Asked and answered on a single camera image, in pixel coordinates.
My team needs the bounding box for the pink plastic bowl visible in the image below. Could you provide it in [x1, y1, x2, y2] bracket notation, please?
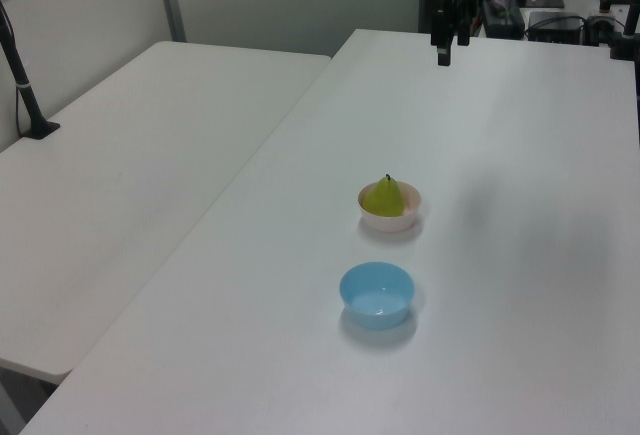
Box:
[357, 180, 423, 234]

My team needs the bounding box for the black camera stand pole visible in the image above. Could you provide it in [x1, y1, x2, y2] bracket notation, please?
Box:
[0, 0, 62, 142]

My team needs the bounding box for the black device with green part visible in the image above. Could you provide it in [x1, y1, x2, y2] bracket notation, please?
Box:
[481, 0, 527, 39]

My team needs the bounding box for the black electronics box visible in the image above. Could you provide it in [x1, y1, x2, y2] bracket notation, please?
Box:
[526, 10, 587, 45]

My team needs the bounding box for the blue plastic bowl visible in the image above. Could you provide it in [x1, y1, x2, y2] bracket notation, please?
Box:
[339, 261, 416, 331]

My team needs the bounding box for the black clamp with pole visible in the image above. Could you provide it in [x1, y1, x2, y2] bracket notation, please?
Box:
[606, 0, 640, 62]

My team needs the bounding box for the white side table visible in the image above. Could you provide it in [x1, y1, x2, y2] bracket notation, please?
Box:
[0, 40, 334, 384]

